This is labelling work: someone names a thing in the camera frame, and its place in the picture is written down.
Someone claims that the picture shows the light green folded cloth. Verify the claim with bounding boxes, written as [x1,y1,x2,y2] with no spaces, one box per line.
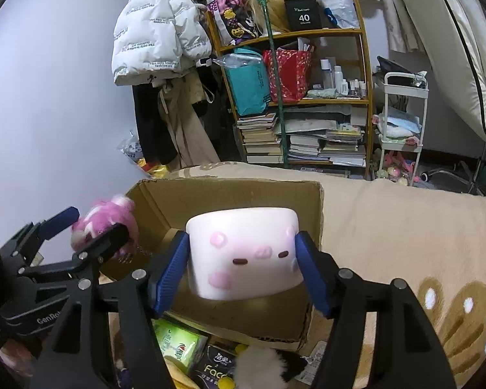
[306,88,341,100]

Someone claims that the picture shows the beige patterned blanket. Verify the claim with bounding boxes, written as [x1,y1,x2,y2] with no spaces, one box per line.
[99,161,486,389]

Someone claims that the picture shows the beige coat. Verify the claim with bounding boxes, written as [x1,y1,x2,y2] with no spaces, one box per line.
[158,77,223,171]

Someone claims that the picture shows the pink white ball toy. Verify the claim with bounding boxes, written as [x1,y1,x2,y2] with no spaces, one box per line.
[71,194,155,262]

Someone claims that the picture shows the black coat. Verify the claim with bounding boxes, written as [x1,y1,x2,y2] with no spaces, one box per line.
[132,83,179,165]

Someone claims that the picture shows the plastic bag of toys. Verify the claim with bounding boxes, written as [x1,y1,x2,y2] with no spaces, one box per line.
[117,130,175,179]

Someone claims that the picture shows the cardboard box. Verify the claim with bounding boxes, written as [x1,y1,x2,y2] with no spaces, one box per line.
[99,178,325,353]

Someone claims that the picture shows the white printed packet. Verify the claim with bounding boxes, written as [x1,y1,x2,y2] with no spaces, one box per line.
[302,339,330,377]

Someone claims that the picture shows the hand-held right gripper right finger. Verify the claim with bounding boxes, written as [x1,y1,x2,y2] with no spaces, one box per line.
[294,231,458,389]

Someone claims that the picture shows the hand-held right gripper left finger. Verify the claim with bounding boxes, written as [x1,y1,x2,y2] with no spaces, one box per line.
[28,230,193,389]

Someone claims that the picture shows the black box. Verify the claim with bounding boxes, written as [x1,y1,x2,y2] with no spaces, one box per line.
[284,0,324,32]

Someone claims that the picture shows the black pouch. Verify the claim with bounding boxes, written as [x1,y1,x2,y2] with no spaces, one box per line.
[377,56,414,86]

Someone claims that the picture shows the teal paper bag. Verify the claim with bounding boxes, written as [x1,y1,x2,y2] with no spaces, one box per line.
[223,49,271,116]

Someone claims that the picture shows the red gift bag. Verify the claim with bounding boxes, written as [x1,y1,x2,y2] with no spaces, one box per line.
[262,49,313,103]

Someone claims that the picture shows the green pole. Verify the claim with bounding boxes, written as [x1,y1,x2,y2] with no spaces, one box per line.
[256,0,290,169]

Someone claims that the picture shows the white puffer jacket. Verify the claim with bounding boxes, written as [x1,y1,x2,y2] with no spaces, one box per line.
[111,0,213,87]

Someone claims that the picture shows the folded blue white cloths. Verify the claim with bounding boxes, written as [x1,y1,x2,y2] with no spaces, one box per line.
[378,107,422,138]

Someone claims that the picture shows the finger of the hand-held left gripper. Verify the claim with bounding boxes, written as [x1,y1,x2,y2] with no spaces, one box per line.
[18,224,131,281]
[0,206,81,270]

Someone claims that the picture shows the white black plush toy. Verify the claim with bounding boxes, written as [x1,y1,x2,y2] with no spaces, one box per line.
[232,346,308,389]

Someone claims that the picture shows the blonde wig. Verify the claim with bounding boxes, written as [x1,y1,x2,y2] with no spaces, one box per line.
[247,0,292,35]

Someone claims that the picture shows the white marshmallow squishy toy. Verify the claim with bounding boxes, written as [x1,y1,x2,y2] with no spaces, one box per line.
[185,206,304,301]

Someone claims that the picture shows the white trolley cart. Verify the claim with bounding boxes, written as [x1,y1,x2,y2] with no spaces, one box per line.
[375,72,430,187]

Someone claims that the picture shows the printed purple black bag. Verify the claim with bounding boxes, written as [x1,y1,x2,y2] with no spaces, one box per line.
[208,0,264,47]

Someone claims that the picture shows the green tissue pack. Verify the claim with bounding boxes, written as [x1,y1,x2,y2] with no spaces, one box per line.
[153,318,208,373]

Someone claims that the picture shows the wooden bookshelf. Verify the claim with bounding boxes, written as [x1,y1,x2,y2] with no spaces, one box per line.
[204,0,375,179]

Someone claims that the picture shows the black tote bag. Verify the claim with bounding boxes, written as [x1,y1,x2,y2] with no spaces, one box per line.
[194,63,237,163]

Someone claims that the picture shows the pile of books and papers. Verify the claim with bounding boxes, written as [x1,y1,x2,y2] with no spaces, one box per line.
[285,105,368,169]

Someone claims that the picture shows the stack of books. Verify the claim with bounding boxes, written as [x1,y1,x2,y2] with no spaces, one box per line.
[237,111,284,166]

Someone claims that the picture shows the row of cosmetic bottles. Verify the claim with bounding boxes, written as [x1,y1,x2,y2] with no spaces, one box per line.
[319,57,368,99]

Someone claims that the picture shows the pink plush toys pile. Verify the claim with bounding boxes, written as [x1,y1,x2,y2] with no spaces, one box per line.
[378,150,420,185]

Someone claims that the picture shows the black tissue pack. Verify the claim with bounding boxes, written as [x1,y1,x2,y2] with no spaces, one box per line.
[188,344,244,389]

